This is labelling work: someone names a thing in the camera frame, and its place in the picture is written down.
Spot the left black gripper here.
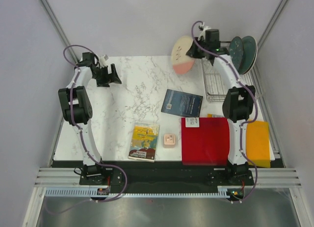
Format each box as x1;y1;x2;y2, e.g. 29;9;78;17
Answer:
93;64;122;87

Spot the pink and cream plate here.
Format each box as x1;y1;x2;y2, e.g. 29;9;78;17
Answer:
171;35;195;75

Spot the dark teal speckled plate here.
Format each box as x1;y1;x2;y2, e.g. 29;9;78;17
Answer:
229;36;244;70

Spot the grey-green plate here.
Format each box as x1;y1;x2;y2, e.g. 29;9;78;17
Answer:
238;36;258;75

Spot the red and teal plate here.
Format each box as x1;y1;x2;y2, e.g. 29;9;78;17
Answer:
246;36;258;73

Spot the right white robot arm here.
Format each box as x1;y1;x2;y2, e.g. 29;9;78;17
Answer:
186;22;258;185

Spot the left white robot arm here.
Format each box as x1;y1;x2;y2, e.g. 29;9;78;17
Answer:
58;52;122;185

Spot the dark blue booklet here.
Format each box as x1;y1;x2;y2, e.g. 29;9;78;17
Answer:
161;89;203;117

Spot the white label card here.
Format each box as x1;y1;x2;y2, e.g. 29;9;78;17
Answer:
185;117;200;128

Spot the yellow paperback book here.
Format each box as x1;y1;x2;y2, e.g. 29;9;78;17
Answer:
128;122;160;162

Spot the small pink box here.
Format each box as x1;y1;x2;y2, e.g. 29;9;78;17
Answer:
163;133;176;148

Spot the red folder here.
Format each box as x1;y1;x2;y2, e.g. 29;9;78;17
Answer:
181;117;230;166

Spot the orange folder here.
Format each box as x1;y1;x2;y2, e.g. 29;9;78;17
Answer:
246;121;271;168

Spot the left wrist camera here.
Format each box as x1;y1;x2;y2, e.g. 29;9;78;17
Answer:
98;55;108;68

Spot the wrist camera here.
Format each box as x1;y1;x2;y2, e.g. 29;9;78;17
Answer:
98;55;108;68
198;24;211;41

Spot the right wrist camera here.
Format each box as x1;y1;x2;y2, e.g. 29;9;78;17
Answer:
198;24;211;41

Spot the metal wire dish rack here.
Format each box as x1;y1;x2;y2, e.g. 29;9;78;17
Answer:
201;41;252;102

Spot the white slotted cable duct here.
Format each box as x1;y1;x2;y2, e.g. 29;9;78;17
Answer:
45;186;231;199

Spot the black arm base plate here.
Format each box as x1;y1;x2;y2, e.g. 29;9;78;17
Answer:
79;166;254;187

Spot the aluminium front frame rail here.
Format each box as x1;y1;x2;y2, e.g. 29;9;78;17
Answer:
35;167;301;188

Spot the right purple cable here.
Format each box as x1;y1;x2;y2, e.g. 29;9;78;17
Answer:
191;21;259;204

